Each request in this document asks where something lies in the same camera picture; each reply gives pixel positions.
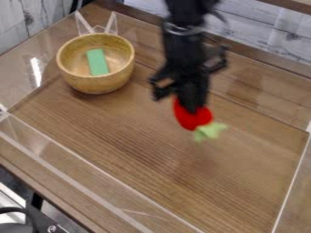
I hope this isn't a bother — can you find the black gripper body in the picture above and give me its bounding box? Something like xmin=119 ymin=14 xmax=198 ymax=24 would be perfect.
xmin=150 ymin=0 xmax=222 ymax=86

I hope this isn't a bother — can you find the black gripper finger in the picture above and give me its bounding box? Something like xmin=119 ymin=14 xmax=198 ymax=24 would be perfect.
xmin=176 ymin=73 xmax=210 ymax=114
xmin=150 ymin=78 xmax=176 ymax=101

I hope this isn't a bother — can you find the red plush strawberry fruit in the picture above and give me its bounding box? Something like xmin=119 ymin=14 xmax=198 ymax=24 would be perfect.
xmin=172 ymin=98 xmax=228 ymax=142

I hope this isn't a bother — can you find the wooden bowl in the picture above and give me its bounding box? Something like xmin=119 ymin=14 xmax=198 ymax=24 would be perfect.
xmin=56 ymin=33 xmax=135 ymax=95

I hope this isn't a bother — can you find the green rectangular block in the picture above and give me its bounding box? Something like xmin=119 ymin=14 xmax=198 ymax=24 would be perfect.
xmin=87 ymin=48 xmax=109 ymax=76

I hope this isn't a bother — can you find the clear acrylic tray barrier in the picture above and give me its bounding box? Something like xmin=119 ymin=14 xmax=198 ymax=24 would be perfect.
xmin=0 ymin=5 xmax=311 ymax=233

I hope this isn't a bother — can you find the black table leg bracket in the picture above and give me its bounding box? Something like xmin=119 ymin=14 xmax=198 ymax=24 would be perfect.
xmin=25 ymin=193 xmax=69 ymax=233

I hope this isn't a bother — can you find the black cable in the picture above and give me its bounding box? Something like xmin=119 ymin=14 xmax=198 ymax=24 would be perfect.
xmin=0 ymin=207 xmax=29 ymax=226

